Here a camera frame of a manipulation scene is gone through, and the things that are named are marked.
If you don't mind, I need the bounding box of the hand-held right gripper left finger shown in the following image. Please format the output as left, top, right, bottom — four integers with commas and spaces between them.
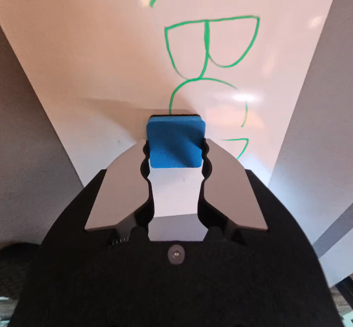
84, 139, 154, 243

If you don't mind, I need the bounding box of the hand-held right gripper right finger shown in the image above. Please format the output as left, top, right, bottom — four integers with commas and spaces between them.
197, 138, 268, 241

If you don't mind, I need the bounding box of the blue foam eraser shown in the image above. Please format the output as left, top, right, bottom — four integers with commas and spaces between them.
146, 114, 206, 169

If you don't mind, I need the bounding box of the small white whiteboard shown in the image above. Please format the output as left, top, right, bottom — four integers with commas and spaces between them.
0, 0, 342, 218

